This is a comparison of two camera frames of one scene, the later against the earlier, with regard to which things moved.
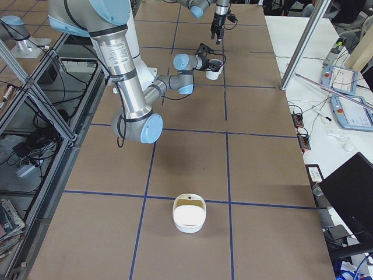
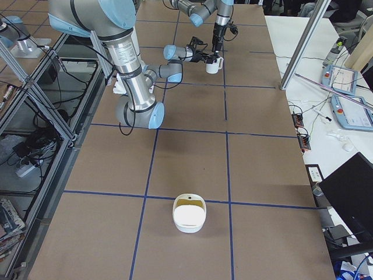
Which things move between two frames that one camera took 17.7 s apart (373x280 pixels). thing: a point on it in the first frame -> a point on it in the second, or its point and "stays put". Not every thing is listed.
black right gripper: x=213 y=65 -> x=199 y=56
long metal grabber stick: x=335 y=91 stays put
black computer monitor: x=349 y=189 stays put
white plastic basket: x=189 y=212 stays put
